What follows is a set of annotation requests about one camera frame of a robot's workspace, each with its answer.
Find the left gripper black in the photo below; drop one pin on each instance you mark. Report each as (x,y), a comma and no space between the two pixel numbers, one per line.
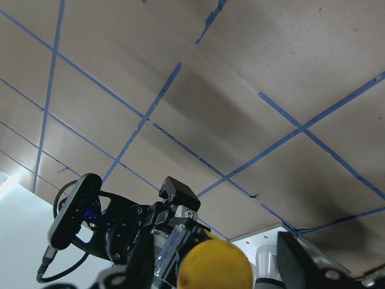
(172,221)

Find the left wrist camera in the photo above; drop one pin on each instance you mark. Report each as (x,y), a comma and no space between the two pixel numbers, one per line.
(81,205)

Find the silver metal tool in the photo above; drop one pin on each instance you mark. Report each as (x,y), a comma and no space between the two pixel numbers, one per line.
(374,279)

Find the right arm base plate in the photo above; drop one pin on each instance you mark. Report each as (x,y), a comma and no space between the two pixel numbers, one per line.
(257,245)

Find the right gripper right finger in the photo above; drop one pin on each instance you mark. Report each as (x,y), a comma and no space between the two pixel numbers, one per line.
(298,270)

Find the yellow push button switch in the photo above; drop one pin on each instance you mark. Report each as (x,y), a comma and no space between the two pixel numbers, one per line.
(215,263)

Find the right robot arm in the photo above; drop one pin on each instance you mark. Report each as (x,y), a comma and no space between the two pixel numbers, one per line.
(266,268)

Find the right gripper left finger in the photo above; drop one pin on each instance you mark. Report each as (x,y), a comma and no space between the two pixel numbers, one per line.
(137,273)

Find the brown paper table cover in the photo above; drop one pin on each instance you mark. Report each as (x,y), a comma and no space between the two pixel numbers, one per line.
(271,111)

